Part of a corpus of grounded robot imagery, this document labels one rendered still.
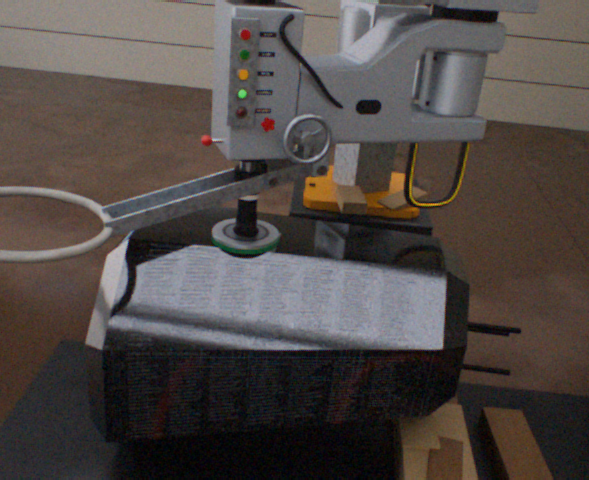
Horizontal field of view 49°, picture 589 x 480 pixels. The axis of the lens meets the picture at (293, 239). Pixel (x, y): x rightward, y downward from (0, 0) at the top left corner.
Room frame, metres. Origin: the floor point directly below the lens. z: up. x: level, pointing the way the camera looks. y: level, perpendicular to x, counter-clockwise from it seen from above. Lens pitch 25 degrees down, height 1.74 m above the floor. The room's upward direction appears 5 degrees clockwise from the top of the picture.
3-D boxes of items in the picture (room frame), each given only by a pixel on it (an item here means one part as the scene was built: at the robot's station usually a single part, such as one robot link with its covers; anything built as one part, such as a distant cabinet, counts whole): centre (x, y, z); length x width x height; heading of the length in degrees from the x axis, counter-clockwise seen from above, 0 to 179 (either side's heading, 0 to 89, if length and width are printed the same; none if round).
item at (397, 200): (2.55, -0.44, 0.80); 0.20 x 0.10 x 0.05; 128
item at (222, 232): (1.86, 0.15, 0.89); 0.21 x 0.21 x 0.01
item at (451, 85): (2.10, -0.46, 1.39); 0.19 x 0.19 x 0.20
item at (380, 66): (1.99, -0.22, 1.35); 0.74 x 0.23 x 0.49; 111
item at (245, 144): (1.89, 0.08, 1.36); 0.36 x 0.22 x 0.45; 111
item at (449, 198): (2.10, -0.46, 1.10); 0.23 x 0.03 x 0.32; 111
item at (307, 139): (1.80, 0.00, 1.24); 0.15 x 0.10 x 0.15; 111
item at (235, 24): (1.73, 0.18, 1.41); 0.08 x 0.03 x 0.28; 111
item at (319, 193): (2.73, -0.28, 0.76); 0.49 x 0.49 x 0.05; 88
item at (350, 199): (2.48, -0.22, 0.81); 0.20 x 0.10 x 0.05; 6
